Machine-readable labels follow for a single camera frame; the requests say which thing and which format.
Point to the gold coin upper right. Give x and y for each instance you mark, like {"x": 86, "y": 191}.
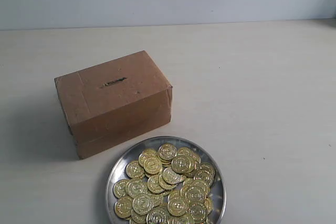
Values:
{"x": 181, "y": 164}

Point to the round steel plate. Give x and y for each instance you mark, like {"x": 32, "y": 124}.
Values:
{"x": 217, "y": 192}

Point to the gold coin middle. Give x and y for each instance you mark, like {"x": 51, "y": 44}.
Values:
{"x": 170, "y": 176}

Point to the gold coin far left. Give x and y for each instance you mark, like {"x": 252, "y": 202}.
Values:
{"x": 120, "y": 188}

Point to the brown cardboard slotted box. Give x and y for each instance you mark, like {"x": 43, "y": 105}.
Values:
{"x": 113, "y": 102}

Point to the gold coin lower left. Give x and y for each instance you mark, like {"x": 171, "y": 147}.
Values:
{"x": 142, "y": 204}

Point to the gold coin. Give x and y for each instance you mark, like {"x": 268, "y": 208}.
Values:
{"x": 152, "y": 165}
{"x": 167, "y": 152}
{"x": 170, "y": 176}
{"x": 142, "y": 204}
{"x": 181, "y": 164}
{"x": 195, "y": 194}
{"x": 120, "y": 188}
{"x": 177, "y": 206}

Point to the gold coin far top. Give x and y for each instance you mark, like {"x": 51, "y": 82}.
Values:
{"x": 167, "y": 152}

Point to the gold coin centre bottom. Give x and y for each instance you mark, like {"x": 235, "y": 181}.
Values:
{"x": 177, "y": 206}

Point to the gold coin centre right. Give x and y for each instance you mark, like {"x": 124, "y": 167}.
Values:
{"x": 195, "y": 194}

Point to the gold coin left edge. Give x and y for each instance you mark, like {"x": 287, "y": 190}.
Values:
{"x": 134, "y": 170}

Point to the gold coin upper left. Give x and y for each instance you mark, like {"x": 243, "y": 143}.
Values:
{"x": 152, "y": 165}

